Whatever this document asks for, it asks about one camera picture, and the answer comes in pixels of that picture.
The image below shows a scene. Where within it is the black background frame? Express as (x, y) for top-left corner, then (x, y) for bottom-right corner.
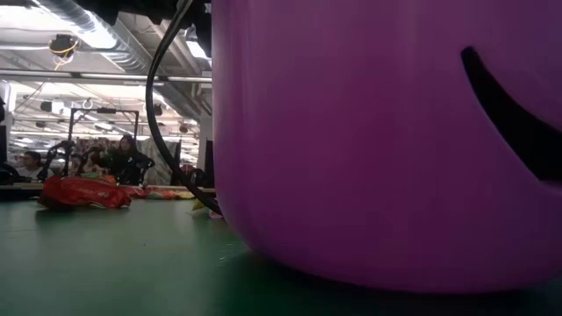
(67, 106), (141, 185)

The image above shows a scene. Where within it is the orange candy wrapper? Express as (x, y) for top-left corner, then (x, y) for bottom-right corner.
(147, 186), (177, 201)

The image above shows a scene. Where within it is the silver ceiling pipe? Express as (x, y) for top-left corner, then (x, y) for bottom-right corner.
(0, 68), (213, 85)

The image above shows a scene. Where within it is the black aluminium table frame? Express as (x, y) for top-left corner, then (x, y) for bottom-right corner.
(0, 187), (49, 203)

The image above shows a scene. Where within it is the round ceiling device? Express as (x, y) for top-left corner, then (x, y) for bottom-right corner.
(47, 33), (81, 59)

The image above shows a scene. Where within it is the person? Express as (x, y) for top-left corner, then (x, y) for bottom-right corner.
(69, 147), (109, 179)
(15, 150), (54, 183)
(106, 134), (155, 186)

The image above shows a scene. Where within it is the red candy wrapper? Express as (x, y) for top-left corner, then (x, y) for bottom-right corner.
(118, 184), (149, 199)
(38, 176), (133, 211)

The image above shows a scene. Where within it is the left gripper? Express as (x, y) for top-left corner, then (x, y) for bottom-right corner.
(191, 0), (213, 59)

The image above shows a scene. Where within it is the purple plastic bucket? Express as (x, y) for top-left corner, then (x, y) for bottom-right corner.
(146, 0), (562, 295)

